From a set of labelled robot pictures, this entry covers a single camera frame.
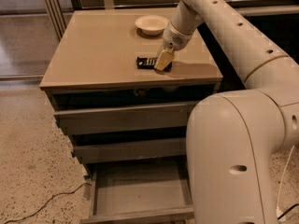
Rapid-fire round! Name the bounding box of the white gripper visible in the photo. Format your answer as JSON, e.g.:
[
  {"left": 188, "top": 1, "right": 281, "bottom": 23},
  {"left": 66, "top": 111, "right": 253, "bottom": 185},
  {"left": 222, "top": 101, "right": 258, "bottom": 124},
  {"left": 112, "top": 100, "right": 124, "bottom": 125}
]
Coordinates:
[{"left": 154, "top": 21, "right": 192, "bottom": 71}]

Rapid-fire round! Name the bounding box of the white wall plug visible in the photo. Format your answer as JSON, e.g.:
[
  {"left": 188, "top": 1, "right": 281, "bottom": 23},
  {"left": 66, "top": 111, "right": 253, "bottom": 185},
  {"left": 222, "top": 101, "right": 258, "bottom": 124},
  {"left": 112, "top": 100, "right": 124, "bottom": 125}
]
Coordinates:
[{"left": 276, "top": 207, "right": 286, "bottom": 223}]

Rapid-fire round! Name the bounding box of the grey drawer cabinet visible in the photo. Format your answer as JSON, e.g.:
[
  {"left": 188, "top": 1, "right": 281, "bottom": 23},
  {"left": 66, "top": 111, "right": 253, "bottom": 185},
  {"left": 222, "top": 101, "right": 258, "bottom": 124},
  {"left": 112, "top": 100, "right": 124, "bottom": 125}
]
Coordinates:
[{"left": 39, "top": 7, "right": 223, "bottom": 224}]

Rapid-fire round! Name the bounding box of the middle grey drawer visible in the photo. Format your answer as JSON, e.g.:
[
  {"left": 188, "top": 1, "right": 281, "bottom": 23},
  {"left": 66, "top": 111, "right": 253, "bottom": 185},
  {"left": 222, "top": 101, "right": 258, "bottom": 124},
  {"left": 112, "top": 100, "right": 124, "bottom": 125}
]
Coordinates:
[{"left": 74, "top": 138, "right": 186, "bottom": 164}]

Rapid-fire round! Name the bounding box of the white power cable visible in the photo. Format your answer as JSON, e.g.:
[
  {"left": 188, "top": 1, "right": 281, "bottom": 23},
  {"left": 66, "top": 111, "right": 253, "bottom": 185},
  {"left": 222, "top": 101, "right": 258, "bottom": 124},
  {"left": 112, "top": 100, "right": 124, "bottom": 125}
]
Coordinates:
[{"left": 276, "top": 145, "right": 296, "bottom": 211}]

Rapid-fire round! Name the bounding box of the metal window railing frame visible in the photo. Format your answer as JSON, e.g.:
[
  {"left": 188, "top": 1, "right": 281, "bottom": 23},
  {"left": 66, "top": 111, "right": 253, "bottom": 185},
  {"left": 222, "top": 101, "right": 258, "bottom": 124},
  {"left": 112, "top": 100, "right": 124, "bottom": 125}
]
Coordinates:
[{"left": 44, "top": 0, "right": 299, "bottom": 41}]

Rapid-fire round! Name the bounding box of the white ceramic bowl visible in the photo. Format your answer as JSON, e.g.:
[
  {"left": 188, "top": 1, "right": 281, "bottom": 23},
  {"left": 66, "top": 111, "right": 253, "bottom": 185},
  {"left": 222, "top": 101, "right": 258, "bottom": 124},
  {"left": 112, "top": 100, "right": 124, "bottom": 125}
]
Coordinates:
[{"left": 135, "top": 15, "right": 168, "bottom": 36}]

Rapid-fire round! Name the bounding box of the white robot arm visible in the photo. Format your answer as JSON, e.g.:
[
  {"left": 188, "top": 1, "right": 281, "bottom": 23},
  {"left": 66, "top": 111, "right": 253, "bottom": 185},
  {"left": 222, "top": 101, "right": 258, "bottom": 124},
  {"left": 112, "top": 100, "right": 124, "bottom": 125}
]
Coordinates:
[{"left": 155, "top": 0, "right": 299, "bottom": 224}]

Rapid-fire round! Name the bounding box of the black floor cable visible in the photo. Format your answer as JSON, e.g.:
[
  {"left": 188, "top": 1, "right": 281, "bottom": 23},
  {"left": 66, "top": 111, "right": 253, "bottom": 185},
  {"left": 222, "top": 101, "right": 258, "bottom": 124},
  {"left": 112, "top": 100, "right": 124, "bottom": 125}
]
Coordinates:
[{"left": 3, "top": 181, "right": 92, "bottom": 224}]

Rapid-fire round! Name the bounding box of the bottom grey open drawer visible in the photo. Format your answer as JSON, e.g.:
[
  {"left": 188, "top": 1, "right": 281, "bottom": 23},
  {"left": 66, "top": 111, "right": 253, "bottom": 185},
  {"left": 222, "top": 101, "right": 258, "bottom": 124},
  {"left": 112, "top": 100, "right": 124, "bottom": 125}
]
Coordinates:
[{"left": 80, "top": 156, "right": 193, "bottom": 224}]

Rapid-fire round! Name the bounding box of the top grey drawer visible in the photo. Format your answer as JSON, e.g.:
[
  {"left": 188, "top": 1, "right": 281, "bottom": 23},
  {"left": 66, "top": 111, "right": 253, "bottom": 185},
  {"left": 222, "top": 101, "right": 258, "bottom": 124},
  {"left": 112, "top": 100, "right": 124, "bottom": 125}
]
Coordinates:
[{"left": 54, "top": 102, "right": 196, "bottom": 135}]

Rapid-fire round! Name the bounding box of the black rxbar chocolate bar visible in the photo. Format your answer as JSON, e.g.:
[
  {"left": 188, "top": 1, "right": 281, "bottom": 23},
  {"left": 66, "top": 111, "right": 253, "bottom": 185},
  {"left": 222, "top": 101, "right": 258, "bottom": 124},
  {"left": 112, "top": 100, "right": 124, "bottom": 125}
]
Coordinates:
[{"left": 135, "top": 56, "right": 173, "bottom": 72}]

